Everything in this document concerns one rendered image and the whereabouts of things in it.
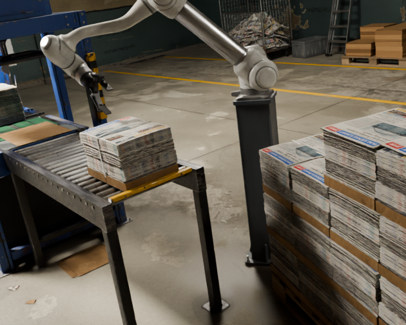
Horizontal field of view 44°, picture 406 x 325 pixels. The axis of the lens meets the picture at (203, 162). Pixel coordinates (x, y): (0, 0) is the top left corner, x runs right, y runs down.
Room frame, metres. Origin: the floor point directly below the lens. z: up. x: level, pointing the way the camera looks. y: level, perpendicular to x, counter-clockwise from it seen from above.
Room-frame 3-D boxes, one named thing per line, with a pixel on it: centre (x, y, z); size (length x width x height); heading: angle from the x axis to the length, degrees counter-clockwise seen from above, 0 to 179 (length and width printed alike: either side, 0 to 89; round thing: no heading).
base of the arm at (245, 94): (2.69, -0.31, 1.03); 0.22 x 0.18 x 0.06; 70
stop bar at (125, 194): (2.07, 0.24, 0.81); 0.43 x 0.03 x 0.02; 126
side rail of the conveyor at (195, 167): (2.76, 0.41, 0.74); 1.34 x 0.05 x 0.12; 36
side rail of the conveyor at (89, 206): (2.47, 0.82, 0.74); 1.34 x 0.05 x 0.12; 36
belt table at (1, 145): (3.44, 1.21, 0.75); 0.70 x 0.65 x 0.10; 36
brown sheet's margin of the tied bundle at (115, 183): (2.16, 0.28, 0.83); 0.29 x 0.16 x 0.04; 126
